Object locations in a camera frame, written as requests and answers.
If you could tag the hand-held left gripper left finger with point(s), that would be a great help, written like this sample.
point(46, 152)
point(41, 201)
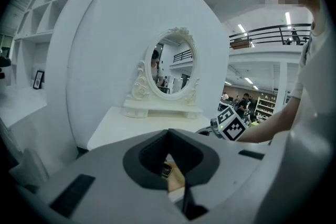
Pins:
point(105, 181)

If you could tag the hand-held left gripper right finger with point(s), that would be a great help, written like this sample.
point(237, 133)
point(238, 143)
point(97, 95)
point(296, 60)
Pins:
point(236, 178)

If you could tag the person's right forearm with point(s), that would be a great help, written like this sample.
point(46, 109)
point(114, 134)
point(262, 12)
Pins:
point(267, 123)

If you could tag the black makeup case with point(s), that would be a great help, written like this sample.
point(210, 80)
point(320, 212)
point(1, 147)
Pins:
point(167, 170)

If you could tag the white ornate vanity mirror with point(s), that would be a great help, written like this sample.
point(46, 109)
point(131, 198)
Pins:
point(170, 65)

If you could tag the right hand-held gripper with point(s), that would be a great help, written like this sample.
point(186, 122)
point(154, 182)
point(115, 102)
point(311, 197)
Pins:
point(232, 126)

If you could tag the white storage rack with goods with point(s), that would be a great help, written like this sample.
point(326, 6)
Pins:
point(265, 108)

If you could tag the small white mirror-stand drawer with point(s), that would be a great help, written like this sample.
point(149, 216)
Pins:
point(135, 112)

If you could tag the person's white shirt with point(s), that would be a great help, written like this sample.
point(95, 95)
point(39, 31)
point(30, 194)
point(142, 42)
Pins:
point(317, 73)

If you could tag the white dressing table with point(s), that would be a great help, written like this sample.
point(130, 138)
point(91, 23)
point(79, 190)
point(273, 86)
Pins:
point(123, 126)

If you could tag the white shelf unit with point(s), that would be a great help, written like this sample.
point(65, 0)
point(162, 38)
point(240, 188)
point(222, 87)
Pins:
point(44, 21)

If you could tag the black picture frame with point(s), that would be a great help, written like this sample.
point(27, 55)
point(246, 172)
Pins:
point(39, 80)

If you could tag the black balcony railing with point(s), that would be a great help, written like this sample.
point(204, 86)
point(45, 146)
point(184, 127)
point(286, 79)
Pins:
point(267, 34)

